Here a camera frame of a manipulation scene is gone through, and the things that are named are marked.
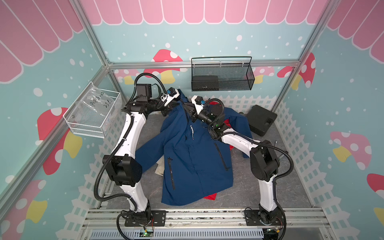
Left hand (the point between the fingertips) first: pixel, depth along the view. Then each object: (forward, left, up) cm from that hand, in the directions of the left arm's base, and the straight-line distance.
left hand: (176, 104), depth 79 cm
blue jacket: (-17, -11, -27) cm, 34 cm away
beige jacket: (-22, +10, -32) cm, 40 cm away
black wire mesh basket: (+30, -20, 0) cm, 37 cm away
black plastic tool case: (+15, -57, -26) cm, 64 cm away
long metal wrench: (-1, -66, -32) cm, 73 cm away
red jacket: (-38, -21, -33) cm, 54 cm away
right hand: (-1, -4, +1) cm, 4 cm away
